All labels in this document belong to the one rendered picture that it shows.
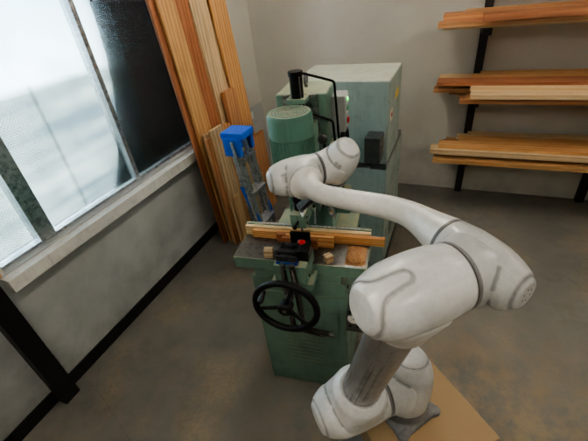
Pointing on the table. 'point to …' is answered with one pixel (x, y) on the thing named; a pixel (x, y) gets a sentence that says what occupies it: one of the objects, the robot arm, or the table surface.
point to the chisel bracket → (300, 218)
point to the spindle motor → (290, 131)
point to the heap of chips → (356, 255)
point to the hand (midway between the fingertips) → (317, 207)
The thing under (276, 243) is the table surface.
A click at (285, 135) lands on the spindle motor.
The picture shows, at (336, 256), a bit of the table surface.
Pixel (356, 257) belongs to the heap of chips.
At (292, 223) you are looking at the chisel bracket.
